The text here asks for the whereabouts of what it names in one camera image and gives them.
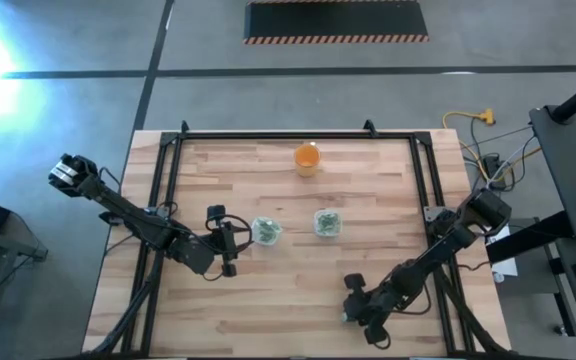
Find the black metal table frame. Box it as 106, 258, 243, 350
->
82, 119, 517, 360

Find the black looped gripper cable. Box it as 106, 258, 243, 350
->
202, 213, 254, 281

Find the yellow extension cord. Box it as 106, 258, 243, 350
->
441, 108, 497, 174

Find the black cart stand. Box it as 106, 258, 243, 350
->
486, 209, 576, 339

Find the clear plastic container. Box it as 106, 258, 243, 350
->
250, 215, 283, 247
312, 208, 343, 238

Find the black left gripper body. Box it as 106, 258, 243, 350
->
206, 204, 242, 279

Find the white paper sheet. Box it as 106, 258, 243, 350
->
487, 227, 519, 279

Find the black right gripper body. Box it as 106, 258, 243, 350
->
341, 273, 399, 346

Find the grey cart top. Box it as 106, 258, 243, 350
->
528, 103, 576, 241

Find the black power strip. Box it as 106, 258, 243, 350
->
482, 153, 508, 192

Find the black hazard-striped floor mat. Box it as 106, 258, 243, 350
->
243, 0, 430, 45

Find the yellow orange cup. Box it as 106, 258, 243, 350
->
293, 142, 322, 179

